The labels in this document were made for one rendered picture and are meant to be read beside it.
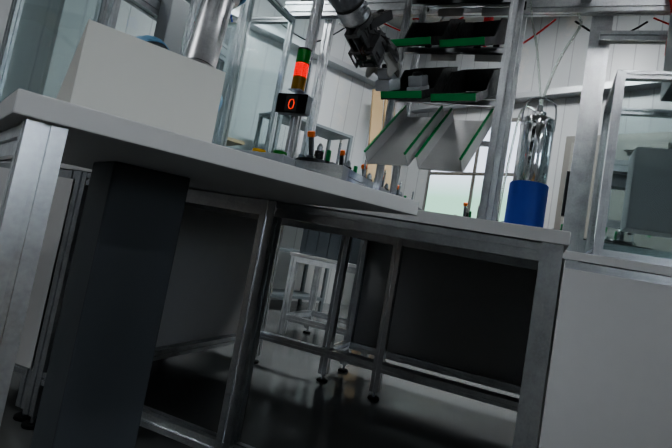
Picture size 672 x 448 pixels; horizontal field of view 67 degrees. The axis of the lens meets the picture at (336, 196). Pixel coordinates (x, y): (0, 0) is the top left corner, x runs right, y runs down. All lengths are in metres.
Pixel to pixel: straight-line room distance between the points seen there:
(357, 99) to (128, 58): 5.32
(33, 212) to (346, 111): 5.59
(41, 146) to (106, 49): 0.41
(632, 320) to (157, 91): 1.58
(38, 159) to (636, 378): 1.77
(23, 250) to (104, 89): 0.45
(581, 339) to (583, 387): 0.15
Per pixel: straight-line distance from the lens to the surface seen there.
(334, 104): 6.05
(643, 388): 1.97
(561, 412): 1.97
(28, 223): 0.71
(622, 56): 5.66
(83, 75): 1.06
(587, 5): 2.78
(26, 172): 0.70
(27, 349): 2.01
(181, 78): 1.12
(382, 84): 1.40
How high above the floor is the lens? 0.75
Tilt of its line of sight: 5 degrees up
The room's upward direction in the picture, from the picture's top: 10 degrees clockwise
